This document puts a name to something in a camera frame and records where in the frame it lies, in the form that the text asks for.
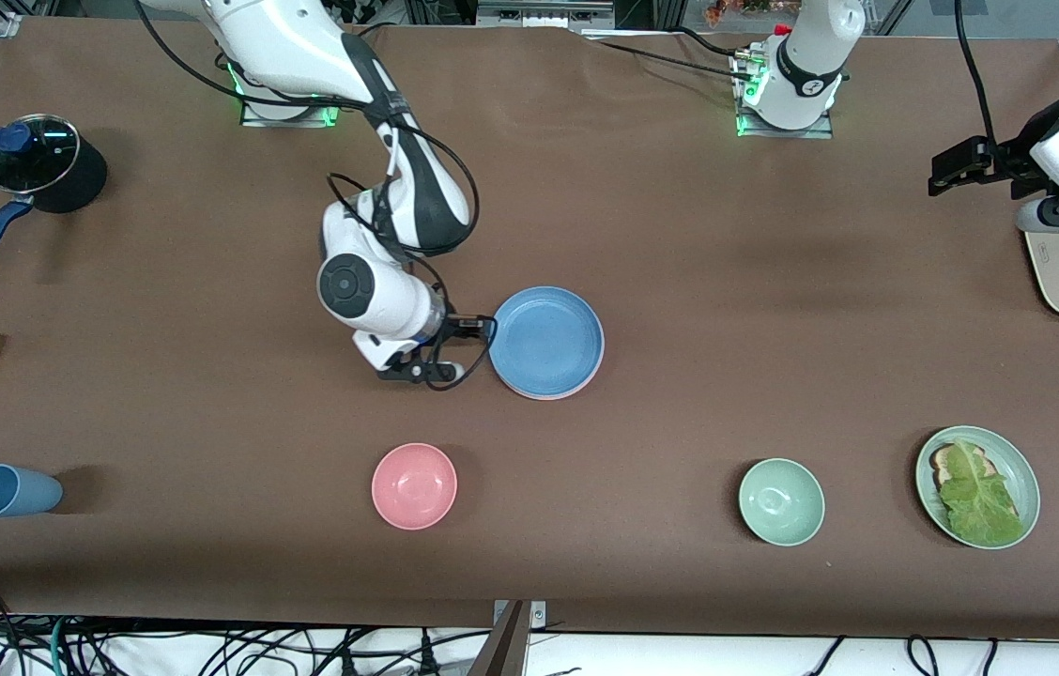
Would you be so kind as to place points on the blue plate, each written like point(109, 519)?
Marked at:
point(546, 340)

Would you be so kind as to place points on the pink plate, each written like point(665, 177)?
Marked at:
point(548, 398)

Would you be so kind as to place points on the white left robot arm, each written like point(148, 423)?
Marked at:
point(806, 70)

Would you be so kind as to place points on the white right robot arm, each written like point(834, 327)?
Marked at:
point(285, 38)

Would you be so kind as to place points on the small pink bowl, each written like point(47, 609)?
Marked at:
point(414, 486)

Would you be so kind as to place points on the colourful toy food pile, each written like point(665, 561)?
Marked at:
point(745, 9)

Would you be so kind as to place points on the toasted bread slice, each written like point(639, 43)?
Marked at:
point(943, 462)

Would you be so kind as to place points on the green plate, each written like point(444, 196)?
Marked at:
point(1022, 479)

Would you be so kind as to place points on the dark slanted bar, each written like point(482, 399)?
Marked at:
point(503, 648)

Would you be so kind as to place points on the green lettuce leaf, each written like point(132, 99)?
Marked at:
point(980, 498)

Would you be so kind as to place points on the grey metal box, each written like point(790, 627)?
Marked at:
point(544, 11)

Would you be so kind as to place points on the small green bowl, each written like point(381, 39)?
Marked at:
point(781, 502)

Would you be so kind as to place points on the blue plastic cup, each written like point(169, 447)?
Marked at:
point(13, 492)

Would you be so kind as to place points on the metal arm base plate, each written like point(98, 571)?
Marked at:
point(285, 117)
point(778, 133)

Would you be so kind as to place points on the small metal bracket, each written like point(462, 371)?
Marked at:
point(539, 615)

